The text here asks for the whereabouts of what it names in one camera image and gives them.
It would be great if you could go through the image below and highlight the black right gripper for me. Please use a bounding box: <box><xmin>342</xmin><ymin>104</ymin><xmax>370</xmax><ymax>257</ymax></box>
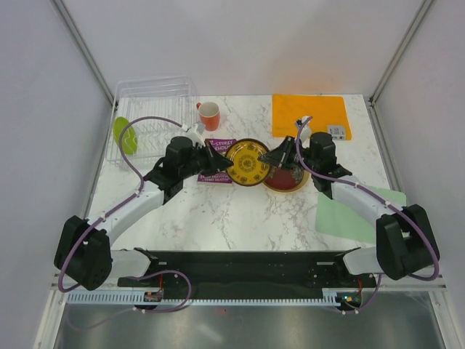
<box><xmin>259</xmin><ymin>136</ymin><xmax>318</xmax><ymax>173</ymax></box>

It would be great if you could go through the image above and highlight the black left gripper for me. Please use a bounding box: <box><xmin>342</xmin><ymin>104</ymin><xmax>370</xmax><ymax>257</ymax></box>
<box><xmin>180</xmin><ymin>140</ymin><xmax>233</xmax><ymax>180</ymax></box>

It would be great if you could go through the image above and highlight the cream plate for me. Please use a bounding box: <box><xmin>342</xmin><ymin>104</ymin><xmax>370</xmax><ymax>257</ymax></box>
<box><xmin>264</xmin><ymin>167</ymin><xmax>310</xmax><ymax>193</ymax></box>

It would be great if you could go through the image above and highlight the yellow patterned dark-rimmed plate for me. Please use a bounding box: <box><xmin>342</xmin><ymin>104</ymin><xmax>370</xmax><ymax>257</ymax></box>
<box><xmin>225</xmin><ymin>138</ymin><xmax>271</xmax><ymax>187</ymax></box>

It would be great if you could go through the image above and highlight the green plate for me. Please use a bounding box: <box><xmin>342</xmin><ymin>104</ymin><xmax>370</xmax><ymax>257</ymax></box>
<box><xmin>113</xmin><ymin>116</ymin><xmax>138</xmax><ymax>156</ymax></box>

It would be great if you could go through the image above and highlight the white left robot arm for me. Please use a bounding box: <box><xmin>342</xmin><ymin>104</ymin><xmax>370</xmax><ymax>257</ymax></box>
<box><xmin>54</xmin><ymin>136</ymin><xmax>233</xmax><ymax>291</ymax></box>

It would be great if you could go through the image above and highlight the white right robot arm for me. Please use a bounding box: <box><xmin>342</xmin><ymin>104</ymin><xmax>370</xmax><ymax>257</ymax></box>
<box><xmin>259</xmin><ymin>132</ymin><xmax>440</xmax><ymax>286</ymax></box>

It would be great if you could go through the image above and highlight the purple treehouse book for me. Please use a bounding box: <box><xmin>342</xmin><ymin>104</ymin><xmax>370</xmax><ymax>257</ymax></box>
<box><xmin>197</xmin><ymin>138</ymin><xmax>236</xmax><ymax>185</ymax></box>

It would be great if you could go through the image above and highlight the orange mug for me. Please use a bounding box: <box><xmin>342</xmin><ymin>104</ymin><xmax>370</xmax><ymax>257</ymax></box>
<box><xmin>196</xmin><ymin>102</ymin><xmax>220</xmax><ymax>132</ymax></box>

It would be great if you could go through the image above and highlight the orange folder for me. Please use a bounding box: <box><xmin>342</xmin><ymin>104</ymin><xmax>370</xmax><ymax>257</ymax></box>
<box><xmin>272</xmin><ymin>95</ymin><xmax>352</xmax><ymax>140</ymax></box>

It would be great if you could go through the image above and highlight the light green mat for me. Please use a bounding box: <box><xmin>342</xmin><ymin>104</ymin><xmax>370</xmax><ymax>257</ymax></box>
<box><xmin>315</xmin><ymin>187</ymin><xmax>406</xmax><ymax>244</ymax></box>

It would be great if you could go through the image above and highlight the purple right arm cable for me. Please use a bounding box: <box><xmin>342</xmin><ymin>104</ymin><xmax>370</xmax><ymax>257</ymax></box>
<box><xmin>294</xmin><ymin>116</ymin><xmax>440</xmax><ymax>316</ymax></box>

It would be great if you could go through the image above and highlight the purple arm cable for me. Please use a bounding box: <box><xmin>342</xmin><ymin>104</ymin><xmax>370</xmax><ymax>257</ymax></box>
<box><xmin>57</xmin><ymin>116</ymin><xmax>192</xmax><ymax>313</ymax></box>
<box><xmin>294</xmin><ymin>116</ymin><xmax>440</xmax><ymax>316</ymax></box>

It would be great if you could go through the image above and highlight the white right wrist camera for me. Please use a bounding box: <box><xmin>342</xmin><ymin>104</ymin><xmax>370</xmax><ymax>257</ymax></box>
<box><xmin>295</xmin><ymin>116</ymin><xmax>312</xmax><ymax>143</ymax></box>

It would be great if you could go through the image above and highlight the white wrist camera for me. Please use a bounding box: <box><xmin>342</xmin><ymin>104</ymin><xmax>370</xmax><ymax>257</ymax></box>
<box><xmin>182</xmin><ymin>123</ymin><xmax>205</xmax><ymax>147</ymax></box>
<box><xmin>295</xmin><ymin>116</ymin><xmax>312</xmax><ymax>143</ymax></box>

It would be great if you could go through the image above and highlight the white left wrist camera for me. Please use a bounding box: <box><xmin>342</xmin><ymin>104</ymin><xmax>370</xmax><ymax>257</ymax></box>
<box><xmin>182</xmin><ymin>123</ymin><xmax>205</xmax><ymax>147</ymax></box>

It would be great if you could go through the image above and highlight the white wire dish rack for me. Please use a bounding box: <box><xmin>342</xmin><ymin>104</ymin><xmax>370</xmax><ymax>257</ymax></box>
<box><xmin>105</xmin><ymin>76</ymin><xmax>198</xmax><ymax>169</ymax></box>

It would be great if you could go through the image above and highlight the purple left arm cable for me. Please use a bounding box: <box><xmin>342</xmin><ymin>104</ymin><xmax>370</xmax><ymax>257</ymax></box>
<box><xmin>57</xmin><ymin>116</ymin><xmax>192</xmax><ymax>313</ymax></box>

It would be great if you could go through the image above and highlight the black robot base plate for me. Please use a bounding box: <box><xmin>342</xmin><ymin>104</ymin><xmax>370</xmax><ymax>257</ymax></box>
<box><xmin>118</xmin><ymin>251</ymin><xmax>376</xmax><ymax>297</ymax></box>

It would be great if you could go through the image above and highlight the white slotted cable duct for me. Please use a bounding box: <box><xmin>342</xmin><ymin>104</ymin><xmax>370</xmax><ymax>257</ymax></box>
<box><xmin>66</xmin><ymin>289</ymin><xmax>355</xmax><ymax>307</ymax></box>

